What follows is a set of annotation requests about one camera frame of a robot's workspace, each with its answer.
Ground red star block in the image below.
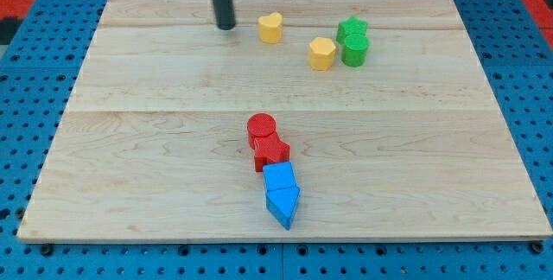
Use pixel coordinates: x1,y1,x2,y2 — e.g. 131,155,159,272
253,133,290,172

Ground blue triangle block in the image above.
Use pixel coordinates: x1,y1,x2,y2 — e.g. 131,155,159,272
265,187,301,230

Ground yellow heart block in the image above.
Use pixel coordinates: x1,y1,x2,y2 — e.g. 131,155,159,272
257,12,283,44

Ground green star block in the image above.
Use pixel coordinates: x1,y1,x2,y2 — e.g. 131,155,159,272
336,16,368,45

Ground blue cube block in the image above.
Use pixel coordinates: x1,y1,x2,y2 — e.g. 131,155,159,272
263,162,297,192

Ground yellow hexagon block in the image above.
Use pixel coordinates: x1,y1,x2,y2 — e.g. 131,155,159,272
308,37,336,71

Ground red cylinder block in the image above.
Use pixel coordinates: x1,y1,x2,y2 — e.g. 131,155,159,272
246,113,277,149

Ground green cylinder block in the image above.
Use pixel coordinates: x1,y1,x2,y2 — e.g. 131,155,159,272
341,34,369,67

